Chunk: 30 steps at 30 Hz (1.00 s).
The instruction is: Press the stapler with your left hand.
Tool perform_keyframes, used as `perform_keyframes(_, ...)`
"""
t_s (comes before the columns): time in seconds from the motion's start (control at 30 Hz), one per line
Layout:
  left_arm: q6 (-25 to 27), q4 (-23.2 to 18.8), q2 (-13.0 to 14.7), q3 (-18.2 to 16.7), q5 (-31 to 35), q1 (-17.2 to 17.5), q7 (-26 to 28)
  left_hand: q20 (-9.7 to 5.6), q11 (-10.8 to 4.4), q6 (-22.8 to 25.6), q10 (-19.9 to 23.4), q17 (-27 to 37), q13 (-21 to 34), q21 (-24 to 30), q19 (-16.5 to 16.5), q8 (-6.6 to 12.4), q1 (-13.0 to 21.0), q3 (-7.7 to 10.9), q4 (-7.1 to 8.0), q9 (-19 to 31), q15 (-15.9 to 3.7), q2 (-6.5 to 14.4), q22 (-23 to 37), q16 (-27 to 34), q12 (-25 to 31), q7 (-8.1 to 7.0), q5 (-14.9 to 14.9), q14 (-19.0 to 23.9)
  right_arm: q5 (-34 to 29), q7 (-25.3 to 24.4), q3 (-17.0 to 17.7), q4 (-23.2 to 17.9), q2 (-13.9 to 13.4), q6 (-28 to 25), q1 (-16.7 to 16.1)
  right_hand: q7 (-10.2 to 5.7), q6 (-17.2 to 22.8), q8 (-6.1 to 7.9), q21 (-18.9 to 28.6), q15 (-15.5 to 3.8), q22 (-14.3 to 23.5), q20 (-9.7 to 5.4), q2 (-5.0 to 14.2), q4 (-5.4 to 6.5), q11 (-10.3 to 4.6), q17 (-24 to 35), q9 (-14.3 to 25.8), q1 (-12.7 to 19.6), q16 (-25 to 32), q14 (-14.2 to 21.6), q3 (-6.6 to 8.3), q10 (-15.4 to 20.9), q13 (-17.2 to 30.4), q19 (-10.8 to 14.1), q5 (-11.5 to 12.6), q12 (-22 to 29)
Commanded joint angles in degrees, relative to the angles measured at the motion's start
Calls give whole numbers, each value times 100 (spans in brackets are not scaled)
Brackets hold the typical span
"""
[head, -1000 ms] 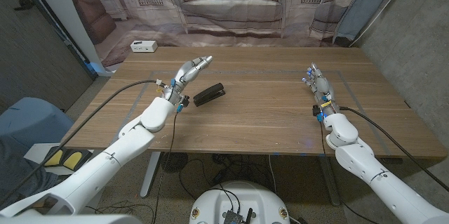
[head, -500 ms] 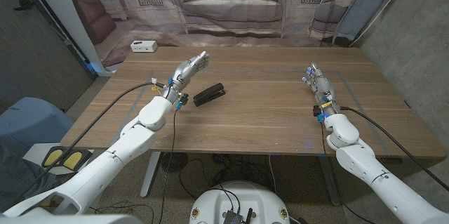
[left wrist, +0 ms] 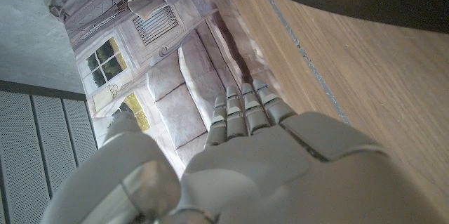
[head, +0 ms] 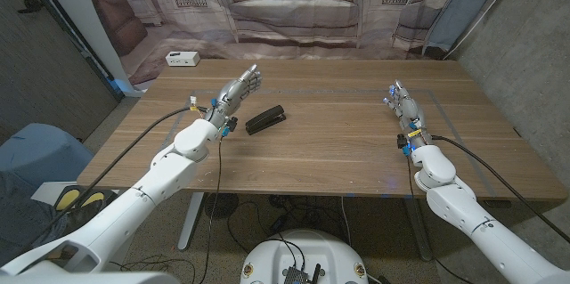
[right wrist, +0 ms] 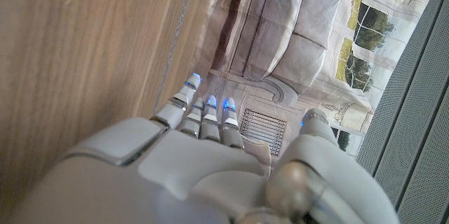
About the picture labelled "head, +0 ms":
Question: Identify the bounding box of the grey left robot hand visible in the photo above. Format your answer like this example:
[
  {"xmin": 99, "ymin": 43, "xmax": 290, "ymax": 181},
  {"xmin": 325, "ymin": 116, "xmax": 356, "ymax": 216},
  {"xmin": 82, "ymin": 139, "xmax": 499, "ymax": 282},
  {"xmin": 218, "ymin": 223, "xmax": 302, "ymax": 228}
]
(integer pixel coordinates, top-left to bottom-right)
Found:
[{"xmin": 205, "ymin": 63, "xmax": 263, "ymax": 132}]

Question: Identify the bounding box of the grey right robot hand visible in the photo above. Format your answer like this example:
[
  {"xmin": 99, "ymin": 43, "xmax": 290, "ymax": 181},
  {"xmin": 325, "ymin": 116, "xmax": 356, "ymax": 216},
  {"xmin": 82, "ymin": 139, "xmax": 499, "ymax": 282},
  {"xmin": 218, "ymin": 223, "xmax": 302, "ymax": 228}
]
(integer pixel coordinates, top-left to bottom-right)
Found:
[{"xmin": 382, "ymin": 79, "xmax": 434, "ymax": 150}]

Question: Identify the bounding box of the black stapler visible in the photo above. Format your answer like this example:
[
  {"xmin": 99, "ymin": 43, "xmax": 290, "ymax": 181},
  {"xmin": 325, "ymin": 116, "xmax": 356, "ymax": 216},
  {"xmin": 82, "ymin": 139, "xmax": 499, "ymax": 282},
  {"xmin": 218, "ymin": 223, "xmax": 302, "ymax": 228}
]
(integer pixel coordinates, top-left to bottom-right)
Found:
[{"xmin": 244, "ymin": 104, "xmax": 288, "ymax": 136}]

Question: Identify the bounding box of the white power box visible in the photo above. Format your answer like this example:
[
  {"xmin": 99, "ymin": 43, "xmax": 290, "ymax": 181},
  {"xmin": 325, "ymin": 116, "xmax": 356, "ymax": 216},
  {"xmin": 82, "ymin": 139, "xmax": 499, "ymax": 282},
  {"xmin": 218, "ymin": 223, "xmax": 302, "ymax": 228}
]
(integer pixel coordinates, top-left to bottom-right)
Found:
[{"xmin": 165, "ymin": 50, "xmax": 201, "ymax": 68}]

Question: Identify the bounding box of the grey tape outline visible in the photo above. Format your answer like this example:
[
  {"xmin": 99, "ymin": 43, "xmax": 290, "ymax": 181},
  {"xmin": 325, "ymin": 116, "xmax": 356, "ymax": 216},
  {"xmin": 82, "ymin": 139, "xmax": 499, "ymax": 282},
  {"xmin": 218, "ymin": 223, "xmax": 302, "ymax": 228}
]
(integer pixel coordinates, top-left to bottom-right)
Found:
[{"xmin": 142, "ymin": 89, "xmax": 495, "ymax": 196}]

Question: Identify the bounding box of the printed living room backdrop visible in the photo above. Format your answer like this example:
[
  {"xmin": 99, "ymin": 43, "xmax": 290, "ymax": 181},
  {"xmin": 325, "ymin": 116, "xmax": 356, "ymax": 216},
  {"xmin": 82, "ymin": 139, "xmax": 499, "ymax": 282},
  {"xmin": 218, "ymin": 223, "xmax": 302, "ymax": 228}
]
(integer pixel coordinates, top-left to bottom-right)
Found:
[{"xmin": 78, "ymin": 0, "xmax": 527, "ymax": 92}]

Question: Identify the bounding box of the black round floor base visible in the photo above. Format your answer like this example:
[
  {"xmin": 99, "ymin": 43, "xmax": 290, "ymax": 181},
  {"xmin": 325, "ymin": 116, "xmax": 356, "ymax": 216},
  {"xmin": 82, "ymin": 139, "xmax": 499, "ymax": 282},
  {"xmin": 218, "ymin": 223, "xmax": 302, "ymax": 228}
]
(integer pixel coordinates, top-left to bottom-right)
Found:
[{"xmin": 204, "ymin": 192, "xmax": 240, "ymax": 221}]

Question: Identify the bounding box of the grey table leg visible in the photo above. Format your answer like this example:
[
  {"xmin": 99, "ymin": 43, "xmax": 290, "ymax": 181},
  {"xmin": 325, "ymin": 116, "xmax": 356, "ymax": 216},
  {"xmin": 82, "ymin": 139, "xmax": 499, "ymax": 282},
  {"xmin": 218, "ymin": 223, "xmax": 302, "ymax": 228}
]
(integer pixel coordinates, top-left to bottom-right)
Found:
[{"xmin": 403, "ymin": 197, "xmax": 434, "ymax": 262}]

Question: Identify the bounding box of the white table leg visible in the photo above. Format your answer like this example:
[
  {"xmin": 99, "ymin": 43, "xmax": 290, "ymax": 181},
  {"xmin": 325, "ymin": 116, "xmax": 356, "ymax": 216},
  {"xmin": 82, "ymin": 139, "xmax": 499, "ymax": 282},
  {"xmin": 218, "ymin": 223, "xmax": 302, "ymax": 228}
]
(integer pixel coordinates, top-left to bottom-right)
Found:
[{"xmin": 176, "ymin": 191, "xmax": 206, "ymax": 252}]

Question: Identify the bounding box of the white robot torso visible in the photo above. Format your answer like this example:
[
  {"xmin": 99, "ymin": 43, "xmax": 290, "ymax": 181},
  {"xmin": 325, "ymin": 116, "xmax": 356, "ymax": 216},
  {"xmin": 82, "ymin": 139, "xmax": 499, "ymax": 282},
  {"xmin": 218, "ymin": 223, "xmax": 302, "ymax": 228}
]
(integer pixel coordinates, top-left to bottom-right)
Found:
[{"xmin": 240, "ymin": 229, "xmax": 370, "ymax": 284}]

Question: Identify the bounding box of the black torso electronics module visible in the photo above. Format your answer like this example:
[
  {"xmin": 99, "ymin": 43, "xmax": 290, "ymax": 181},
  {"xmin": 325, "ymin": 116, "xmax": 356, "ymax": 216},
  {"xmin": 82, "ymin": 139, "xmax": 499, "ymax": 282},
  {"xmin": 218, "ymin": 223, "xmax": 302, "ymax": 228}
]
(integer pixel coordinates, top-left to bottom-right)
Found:
[{"xmin": 282, "ymin": 263, "xmax": 322, "ymax": 284}]

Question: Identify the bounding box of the yellow black foot pedal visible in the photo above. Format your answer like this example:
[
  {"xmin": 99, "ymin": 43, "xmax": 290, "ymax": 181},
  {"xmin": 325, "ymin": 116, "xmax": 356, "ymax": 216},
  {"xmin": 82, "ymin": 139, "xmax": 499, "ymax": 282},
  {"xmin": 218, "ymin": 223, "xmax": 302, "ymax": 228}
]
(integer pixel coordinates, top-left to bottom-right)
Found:
[{"xmin": 53, "ymin": 184, "xmax": 118, "ymax": 214}]

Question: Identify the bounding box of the blue grey chair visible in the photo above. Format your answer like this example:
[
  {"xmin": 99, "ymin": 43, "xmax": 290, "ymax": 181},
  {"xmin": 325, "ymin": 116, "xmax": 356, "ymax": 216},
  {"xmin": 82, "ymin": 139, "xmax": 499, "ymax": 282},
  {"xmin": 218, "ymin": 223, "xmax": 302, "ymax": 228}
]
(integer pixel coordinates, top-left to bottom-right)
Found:
[{"xmin": 0, "ymin": 122, "xmax": 94, "ymax": 196}]

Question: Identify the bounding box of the person leg in jeans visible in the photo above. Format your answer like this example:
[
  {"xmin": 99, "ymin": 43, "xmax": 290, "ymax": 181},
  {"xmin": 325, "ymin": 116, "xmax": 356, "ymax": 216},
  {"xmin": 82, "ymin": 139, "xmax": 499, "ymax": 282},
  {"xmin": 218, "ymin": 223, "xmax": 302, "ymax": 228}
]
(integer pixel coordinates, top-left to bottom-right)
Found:
[{"xmin": 0, "ymin": 170, "xmax": 68, "ymax": 254}]

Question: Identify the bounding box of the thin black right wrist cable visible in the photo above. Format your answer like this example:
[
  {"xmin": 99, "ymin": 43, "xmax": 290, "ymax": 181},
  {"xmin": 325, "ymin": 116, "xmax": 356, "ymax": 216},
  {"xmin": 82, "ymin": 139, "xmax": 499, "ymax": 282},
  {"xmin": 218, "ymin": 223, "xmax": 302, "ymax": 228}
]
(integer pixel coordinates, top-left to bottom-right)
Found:
[{"xmin": 405, "ymin": 154, "xmax": 476, "ymax": 284}]

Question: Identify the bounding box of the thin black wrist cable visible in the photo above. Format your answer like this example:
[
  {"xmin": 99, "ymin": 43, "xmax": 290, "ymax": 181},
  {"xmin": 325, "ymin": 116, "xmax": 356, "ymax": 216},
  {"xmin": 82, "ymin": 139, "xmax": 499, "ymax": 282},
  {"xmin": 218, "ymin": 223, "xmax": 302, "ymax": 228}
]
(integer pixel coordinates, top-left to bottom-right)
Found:
[
  {"xmin": 405, "ymin": 154, "xmax": 476, "ymax": 284},
  {"xmin": 199, "ymin": 136, "xmax": 224, "ymax": 284}
]

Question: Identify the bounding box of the thin black left wrist cable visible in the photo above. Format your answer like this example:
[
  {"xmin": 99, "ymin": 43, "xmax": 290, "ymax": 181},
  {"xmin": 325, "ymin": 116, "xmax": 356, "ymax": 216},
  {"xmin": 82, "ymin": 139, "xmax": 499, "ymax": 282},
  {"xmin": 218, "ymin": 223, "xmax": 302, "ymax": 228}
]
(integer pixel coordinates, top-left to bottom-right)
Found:
[{"xmin": 199, "ymin": 136, "xmax": 224, "ymax": 284}]

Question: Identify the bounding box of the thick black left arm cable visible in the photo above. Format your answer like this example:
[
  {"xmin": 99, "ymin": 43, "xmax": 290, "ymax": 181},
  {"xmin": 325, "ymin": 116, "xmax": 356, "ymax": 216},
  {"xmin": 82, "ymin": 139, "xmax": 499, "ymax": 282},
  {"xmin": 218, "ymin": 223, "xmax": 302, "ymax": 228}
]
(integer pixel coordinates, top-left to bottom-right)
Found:
[{"xmin": 26, "ymin": 105, "xmax": 209, "ymax": 249}]

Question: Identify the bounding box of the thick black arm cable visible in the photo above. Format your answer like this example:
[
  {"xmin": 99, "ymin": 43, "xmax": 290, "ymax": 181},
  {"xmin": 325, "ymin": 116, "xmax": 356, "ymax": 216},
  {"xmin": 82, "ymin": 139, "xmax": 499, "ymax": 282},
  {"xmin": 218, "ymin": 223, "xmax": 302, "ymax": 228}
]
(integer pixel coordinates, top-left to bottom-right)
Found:
[
  {"xmin": 26, "ymin": 105, "xmax": 209, "ymax": 249},
  {"xmin": 430, "ymin": 134, "xmax": 570, "ymax": 245}
]

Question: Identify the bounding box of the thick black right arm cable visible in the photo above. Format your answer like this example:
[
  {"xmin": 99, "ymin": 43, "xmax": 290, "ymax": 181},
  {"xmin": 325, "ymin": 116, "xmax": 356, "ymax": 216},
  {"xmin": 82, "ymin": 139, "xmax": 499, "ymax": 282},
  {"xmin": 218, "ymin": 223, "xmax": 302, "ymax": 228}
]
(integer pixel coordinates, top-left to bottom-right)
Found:
[{"xmin": 430, "ymin": 134, "xmax": 570, "ymax": 245}]

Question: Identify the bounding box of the white hanging cable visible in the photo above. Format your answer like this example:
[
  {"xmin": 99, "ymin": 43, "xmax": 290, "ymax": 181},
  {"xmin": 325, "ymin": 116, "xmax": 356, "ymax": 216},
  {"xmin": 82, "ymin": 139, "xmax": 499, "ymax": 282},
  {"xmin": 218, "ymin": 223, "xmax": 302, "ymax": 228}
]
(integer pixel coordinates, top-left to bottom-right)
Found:
[{"xmin": 339, "ymin": 196, "xmax": 354, "ymax": 246}]

